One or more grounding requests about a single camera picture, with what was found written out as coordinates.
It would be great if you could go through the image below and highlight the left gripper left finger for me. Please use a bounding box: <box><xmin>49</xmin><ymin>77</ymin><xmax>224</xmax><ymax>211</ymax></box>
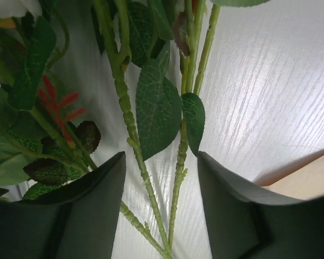
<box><xmin>0</xmin><ymin>152</ymin><xmax>126</xmax><ymax>259</ymax></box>

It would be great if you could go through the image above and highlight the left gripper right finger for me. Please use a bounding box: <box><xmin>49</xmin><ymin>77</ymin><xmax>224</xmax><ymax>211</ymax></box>
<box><xmin>198</xmin><ymin>152</ymin><xmax>324</xmax><ymax>258</ymax></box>

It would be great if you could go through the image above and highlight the orange beige wrapping paper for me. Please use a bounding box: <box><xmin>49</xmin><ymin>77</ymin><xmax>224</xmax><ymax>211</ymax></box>
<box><xmin>253</xmin><ymin>149</ymin><xmax>324</xmax><ymax>200</ymax></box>

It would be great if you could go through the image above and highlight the brown orange fake flower stem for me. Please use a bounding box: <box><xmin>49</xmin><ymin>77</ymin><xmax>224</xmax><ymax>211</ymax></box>
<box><xmin>0</xmin><ymin>0</ymin><xmax>102</xmax><ymax>202</ymax></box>

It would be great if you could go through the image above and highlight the white fake flower stem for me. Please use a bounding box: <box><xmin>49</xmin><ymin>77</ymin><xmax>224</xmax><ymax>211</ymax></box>
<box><xmin>92</xmin><ymin>1</ymin><xmax>181</xmax><ymax>258</ymax></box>

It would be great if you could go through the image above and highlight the pink fake flower stem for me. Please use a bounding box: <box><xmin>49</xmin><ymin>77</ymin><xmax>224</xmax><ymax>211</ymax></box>
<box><xmin>168</xmin><ymin>0</ymin><xmax>271</xmax><ymax>259</ymax></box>

